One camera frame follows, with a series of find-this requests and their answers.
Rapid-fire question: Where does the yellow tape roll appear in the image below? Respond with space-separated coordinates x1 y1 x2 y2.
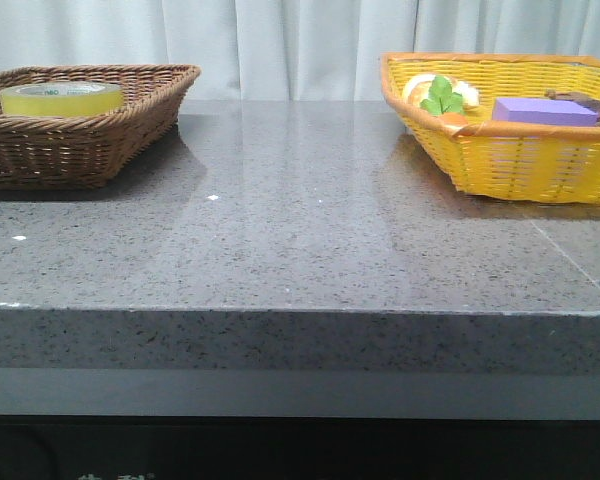
0 81 124 118

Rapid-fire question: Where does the white bread roll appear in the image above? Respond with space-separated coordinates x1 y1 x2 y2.
402 73 480 110

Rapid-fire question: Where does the orange toy carrot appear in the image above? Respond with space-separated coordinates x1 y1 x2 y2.
438 112 468 128

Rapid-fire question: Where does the pale grey curtain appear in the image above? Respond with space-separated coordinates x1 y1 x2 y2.
0 0 600 101

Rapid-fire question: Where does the green artificial leaf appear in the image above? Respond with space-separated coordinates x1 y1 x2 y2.
419 75 465 116

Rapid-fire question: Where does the yellow wicker basket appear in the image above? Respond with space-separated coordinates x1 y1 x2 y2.
380 52 600 204

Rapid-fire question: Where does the purple rectangular block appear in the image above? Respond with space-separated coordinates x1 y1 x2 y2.
491 97 598 127

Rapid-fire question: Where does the brown wicker basket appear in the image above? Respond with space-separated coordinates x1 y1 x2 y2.
0 64 201 190

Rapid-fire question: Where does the brown dried root piece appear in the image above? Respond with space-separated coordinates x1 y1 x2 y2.
544 89 600 127

